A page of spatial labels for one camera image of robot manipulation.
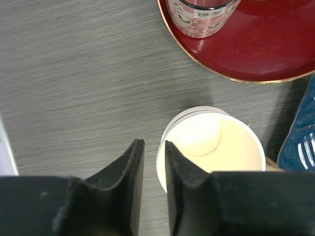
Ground pink floral mug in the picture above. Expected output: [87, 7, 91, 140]
[166, 0, 240, 38]

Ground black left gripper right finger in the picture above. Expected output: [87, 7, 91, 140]
[164, 140, 247, 236]

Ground green paper cups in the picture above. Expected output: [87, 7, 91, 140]
[156, 106, 266, 190]

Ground blue shell-shaped dish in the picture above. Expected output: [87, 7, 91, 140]
[277, 76, 315, 172]

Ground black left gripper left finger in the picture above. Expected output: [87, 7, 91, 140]
[52, 139, 145, 236]

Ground red round tray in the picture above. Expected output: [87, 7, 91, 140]
[158, 0, 315, 84]

